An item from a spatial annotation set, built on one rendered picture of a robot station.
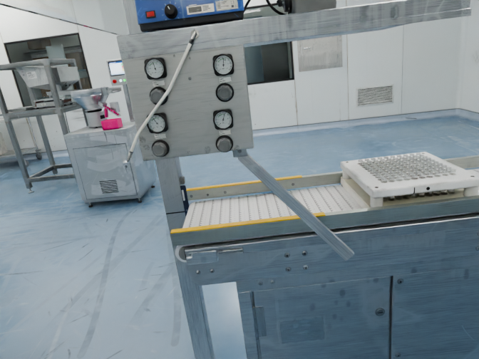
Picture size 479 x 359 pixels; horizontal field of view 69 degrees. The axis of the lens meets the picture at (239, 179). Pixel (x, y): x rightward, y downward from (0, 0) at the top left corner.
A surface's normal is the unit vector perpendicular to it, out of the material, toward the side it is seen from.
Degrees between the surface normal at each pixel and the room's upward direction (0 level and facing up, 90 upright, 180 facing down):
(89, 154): 90
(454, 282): 90
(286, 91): 90
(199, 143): 90
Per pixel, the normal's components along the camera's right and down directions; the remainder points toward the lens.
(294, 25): 0.02, 0.31
